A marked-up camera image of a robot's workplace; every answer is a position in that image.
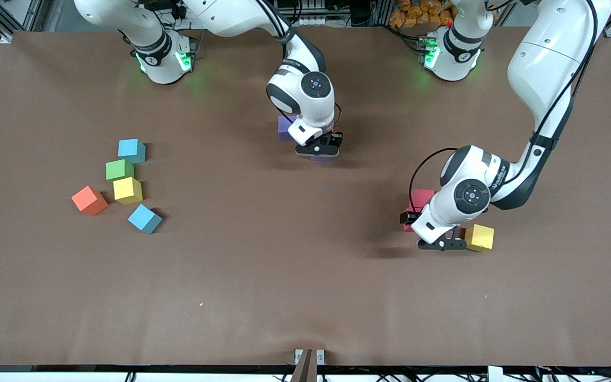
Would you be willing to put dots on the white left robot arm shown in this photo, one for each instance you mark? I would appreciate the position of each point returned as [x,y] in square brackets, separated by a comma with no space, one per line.
[544,58]

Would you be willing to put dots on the table cover sheet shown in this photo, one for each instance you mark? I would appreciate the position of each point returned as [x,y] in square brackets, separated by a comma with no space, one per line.
[305,265]

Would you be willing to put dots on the purple foam cube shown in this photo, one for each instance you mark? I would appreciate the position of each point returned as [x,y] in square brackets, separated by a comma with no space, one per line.
[284,129]
[320,158]

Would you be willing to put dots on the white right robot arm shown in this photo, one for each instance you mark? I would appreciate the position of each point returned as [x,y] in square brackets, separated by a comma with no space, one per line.
[313,106]

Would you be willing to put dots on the white power strip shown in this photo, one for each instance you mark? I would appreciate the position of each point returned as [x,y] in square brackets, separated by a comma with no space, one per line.
[313,21]

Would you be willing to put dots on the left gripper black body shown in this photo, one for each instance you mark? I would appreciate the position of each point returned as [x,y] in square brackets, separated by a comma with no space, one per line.
[408,217]

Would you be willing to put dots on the red foam cube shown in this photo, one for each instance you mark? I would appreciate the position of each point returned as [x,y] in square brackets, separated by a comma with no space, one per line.
[407,228]
[422,197]

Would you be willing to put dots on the yellow foam cube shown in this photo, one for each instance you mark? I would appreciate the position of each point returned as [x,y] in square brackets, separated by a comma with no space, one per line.
[480,237]
[127,189]

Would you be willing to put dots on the light blue foam cube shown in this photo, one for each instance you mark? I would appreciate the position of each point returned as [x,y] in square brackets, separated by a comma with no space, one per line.
[143,217]
[130,148]

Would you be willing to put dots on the small metal edge bracket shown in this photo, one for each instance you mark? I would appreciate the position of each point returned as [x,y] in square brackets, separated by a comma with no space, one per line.
[298,354]

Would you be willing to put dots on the orange foam cube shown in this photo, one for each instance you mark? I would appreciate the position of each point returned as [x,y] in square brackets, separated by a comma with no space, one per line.
[89,200]

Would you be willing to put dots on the green foam cube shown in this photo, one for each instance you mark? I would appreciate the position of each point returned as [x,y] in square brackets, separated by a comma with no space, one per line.
[119,170]

